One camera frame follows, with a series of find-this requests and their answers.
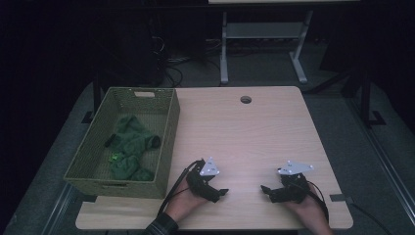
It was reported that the grey metal stand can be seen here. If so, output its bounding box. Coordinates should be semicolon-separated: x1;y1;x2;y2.
219;9;314;85

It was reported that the black stand leg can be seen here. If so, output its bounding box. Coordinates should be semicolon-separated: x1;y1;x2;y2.
81;71;103;124
358;70;388;128

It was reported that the right hand-held gripper cable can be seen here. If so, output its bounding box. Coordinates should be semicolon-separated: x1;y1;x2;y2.
293;180;330;223

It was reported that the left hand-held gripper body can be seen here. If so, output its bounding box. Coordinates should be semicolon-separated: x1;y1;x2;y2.
186;157;220;197

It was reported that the grey tape strip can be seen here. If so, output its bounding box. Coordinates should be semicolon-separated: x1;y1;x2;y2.
329;193;354;203

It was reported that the green woven basket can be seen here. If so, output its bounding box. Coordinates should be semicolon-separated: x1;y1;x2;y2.
63;86;181;200

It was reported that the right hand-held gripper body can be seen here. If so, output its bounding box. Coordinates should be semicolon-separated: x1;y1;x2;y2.
277;160;315;203

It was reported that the black floor cable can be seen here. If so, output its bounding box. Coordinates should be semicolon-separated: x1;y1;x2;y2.
350;203;392;235

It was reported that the green knitted garment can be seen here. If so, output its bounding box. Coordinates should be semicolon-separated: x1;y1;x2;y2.
104;115;161;182

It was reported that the left hand-held gripper cable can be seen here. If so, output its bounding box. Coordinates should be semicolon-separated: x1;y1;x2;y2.
158;159;206;217

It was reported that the person's left hand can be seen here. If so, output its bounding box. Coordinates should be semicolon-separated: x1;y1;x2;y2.
164;177;209;223

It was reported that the person's right hand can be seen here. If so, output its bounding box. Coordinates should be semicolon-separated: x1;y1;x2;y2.
283;184;329;228

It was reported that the hand-held gripper cable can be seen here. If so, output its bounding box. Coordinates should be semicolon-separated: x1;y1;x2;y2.
158;159;206;217
293;180;330;223

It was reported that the tangle of floor cables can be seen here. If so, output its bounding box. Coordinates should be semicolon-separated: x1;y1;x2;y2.
150;35;223;88

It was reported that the metal floor rail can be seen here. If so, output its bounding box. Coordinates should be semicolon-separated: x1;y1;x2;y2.
346;97;415;226
42;182;76;235

